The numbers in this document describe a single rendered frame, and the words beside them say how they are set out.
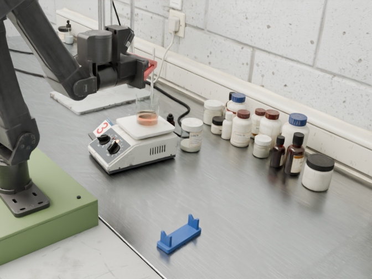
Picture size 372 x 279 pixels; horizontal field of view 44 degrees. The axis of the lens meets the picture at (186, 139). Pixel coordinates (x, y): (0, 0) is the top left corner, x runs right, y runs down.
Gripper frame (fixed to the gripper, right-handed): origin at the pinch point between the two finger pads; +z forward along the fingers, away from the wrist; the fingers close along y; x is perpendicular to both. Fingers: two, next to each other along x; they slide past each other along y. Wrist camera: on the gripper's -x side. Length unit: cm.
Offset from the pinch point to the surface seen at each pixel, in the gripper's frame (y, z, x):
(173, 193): -17.5, -9.7, 25.1
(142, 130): -1.7, -4.4, 16.2
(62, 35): 102, 49, 20
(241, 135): -15.4, 21.3, 20.5
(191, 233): -30.7, -19.2, 24.4
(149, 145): -4.6, -4.6, 19.3
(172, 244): -30.2, -24.7, 24.5
